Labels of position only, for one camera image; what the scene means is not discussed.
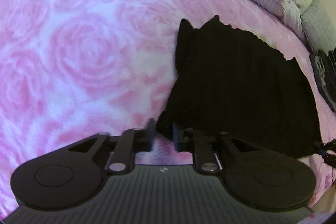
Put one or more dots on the grey striped duvet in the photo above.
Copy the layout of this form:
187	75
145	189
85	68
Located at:
292	11

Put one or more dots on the stack of folded dark clothes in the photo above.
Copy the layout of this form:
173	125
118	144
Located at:
323	65

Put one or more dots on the pink rose bedspread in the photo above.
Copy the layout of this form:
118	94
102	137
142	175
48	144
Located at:
72	68

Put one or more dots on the black sweater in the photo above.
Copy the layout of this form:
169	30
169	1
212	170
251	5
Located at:
228	80

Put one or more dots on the grey checked pillow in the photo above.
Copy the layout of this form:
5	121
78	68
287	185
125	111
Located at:
318	28

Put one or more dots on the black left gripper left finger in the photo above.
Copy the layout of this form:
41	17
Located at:
116	154

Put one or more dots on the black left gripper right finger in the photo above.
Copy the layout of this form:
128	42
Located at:
200	145

